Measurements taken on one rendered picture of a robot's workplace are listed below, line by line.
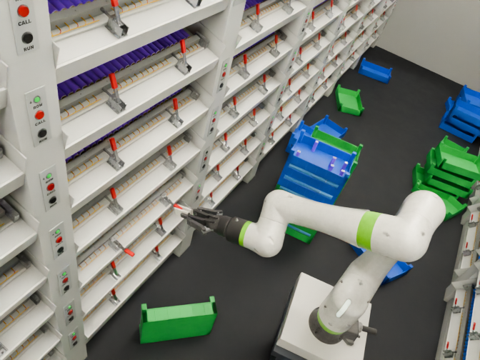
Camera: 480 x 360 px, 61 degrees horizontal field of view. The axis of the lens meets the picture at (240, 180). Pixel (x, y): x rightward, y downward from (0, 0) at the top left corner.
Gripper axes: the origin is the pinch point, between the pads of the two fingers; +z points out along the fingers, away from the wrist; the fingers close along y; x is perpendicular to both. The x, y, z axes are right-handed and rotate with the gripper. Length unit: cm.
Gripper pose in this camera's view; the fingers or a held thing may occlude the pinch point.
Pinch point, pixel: (183, 211)
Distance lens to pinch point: 154.5
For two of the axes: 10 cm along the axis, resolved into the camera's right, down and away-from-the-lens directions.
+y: 4.7, -4.9, 7.3
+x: 0.0, -8.3, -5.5
